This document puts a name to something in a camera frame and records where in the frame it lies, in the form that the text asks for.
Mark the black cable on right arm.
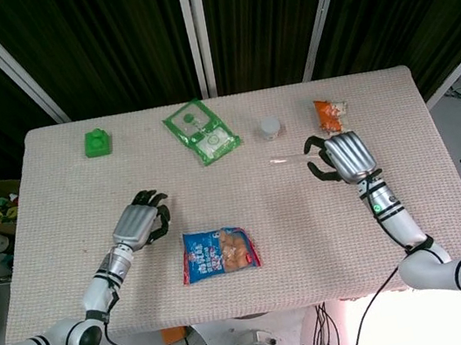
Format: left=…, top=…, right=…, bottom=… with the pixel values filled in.
left=329, top=169, right=453, bottom=345

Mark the beige waffle tablecloth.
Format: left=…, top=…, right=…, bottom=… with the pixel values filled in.
left=0, top=55, right=461, bottom=345

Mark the green snack packet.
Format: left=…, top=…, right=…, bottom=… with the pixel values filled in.
left=159, top=92, right=245, bottom=174

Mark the blue snack packet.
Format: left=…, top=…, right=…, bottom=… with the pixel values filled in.
left=175, top=220, right=264, bottom=286

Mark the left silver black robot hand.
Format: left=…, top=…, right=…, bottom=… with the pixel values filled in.
left=105, top=186, right=176, bottom=254

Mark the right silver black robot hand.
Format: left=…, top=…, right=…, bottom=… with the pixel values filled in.
left=300, top=125, right=382, bottom=192

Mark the green toy block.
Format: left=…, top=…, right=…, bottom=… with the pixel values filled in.
left=80, top=124, right=116, bottom=159

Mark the transparent test tube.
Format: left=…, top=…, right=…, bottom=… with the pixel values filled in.
left=267, top=148, right=313, bottom=168

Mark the orange snack packet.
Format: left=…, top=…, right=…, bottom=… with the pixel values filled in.
left=312, top=93, right=356, bottom=137

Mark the orange box under table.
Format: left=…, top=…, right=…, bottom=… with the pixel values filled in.
left=160, top=324, right=189, bottom=345

